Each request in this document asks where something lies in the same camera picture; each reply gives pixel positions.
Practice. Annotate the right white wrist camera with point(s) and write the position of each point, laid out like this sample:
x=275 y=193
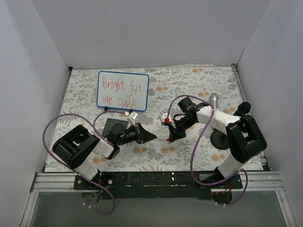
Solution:
x=166 y=120

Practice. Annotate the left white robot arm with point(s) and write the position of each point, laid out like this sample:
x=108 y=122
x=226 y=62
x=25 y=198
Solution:
x=75 y=147

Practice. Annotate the blue framed whiteboard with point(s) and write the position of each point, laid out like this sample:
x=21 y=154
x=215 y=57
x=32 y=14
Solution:
x=122 y=90

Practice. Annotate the floral tablecloth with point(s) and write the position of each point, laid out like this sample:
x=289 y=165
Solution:
x=80 y=107

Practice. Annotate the grey studded baseplate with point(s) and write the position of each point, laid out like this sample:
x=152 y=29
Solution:
x=110 y=122

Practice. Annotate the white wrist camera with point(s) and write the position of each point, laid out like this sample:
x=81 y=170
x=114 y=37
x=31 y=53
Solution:
x=131 y=117
x=166 y=120

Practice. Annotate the black round stand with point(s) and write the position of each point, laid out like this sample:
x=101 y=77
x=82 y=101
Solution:
x=219 y=140

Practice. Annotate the silver metal cylinder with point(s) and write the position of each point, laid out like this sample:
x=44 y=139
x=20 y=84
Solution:
x=214 y=100

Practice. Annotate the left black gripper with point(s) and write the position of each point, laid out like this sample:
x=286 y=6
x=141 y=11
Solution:
x=138 y=133

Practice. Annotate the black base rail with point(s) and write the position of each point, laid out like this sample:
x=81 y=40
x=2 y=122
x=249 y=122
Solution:
x=151 y=185

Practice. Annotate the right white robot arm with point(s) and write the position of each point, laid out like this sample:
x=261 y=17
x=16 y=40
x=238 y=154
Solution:
x=238 y=132

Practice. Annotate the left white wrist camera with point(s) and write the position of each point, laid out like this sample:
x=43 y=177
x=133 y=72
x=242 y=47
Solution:
x=131 y=117

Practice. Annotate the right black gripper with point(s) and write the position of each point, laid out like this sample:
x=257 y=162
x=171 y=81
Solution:
x=176 y=128

